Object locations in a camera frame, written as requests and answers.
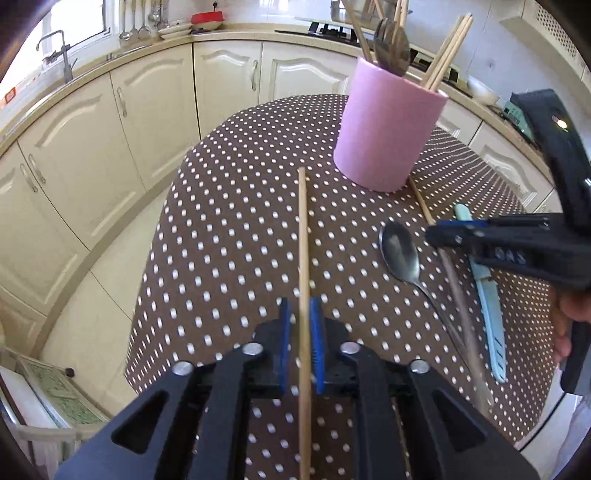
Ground person's right hand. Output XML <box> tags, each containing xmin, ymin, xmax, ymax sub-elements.
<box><xmin>549</xmin><ymin>290</ymin><xmax>591</xmax><ymax>365</ymax></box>

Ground beige kitchen countertop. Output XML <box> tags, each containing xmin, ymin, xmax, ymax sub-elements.
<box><xmin>0</xmin><ymin>28</ymin><xmax>557</xmax><ymax>188</ymax></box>

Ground metal spoon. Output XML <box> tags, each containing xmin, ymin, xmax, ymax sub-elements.
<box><xmin>390</xmin><ymin>25</ymin><xmax>413</xmax><ymax>77</ymax></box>
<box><xmin>379</xmin><ymin>222</ymin><xmax>467</xmax><ymax>352</ymax></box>

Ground green patterned tray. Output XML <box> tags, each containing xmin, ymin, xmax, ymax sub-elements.
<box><xmin>16</xmin><ymin>357</ymin><xmax>110</xmax><ymax>428</ymax></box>

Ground chopsticks in holder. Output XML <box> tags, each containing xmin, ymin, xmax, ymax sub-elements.
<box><xmin>274</xmin><ymin>21</ymin><xmax>463</xmax><ymax>85</ymax></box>

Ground red bowl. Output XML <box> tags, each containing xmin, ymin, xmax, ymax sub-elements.
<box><xmin>191</xmin><ymin>11</ymin><xmax>227</xmax><ymax>32</ymax></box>

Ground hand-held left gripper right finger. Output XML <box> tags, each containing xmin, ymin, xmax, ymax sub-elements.
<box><xmin>309</xmin><ymin>298</ymin><xmax>539</xmax><ymax>480</ymax></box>

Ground brown polka dot tablecloth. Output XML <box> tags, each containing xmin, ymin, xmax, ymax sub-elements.
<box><xmin>124</xmin><ymin>93</ymin><xmax>566</xmax><ymax>480</ymax></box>

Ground chrome kitchen faucet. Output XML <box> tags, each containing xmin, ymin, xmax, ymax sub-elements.
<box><xmin>36</xmin><ymin>30</ymin><xmax>75</xmax><ymax>84</ymax></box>

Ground stainless steel pot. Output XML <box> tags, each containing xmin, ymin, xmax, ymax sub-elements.
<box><xmin>330</xmin><ymin>0</ymin><xmax>408</xmax><ymax>20</ymax></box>

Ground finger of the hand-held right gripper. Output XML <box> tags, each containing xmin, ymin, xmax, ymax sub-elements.
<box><xmin>424</xmin><ymin>224</ymin><xmax>496</xmax><ymax>265</ymax></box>
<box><xmin>435</xmin><ymin>213</ymin><xmax>553</xmax><ymax>241</ymax></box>

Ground white plastic rack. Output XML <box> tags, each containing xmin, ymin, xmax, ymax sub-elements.
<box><xmin>0</xmin><ymin>364</ymin><xmax>77</xmax><ymax>468</ymax></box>

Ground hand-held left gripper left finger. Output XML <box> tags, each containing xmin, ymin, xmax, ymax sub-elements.
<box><xmin>55</xmin><ymin>298</ymin><xmax>292</xmax><ymax>480</ymax></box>

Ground window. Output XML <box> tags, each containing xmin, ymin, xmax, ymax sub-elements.
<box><xmin>18</xmin><ymin>0</ymin><xmax>114</xmax><ymax>52</ymax></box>

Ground stack of white plates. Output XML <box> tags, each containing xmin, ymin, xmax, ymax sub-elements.
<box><xmin>157</xmin><ymin>23</ymin><xmax>193</xmax><ymax>39</ymax></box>

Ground cream wall cabinet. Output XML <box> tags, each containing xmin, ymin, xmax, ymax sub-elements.
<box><xmin>501</xmin><ymin>0</ymin><xmax>591</xmax><ymax>71</ymax></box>

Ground white bowl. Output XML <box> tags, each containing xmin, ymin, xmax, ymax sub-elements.
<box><xmin>466</xmin><ymin>75</ymin><xmax>502</xmax><ymax>106</ymax></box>

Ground green countertop appliance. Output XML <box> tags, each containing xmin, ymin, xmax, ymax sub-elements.
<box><xmin>502</xmin><ymin>98</ymin><xmax>539</xmax><ymax>140</ymax></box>

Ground cream base cabinet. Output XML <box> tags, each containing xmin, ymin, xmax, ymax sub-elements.
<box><xmin>0</xmin><ymin>39</ymin><xmax>563</xmax><ymax>352</ymax></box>

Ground pink utensil holder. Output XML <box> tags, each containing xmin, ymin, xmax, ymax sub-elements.
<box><xmin>333</xmin><ymin>56</ymin><xmax>448</xmax><ymax>193</ymax></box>

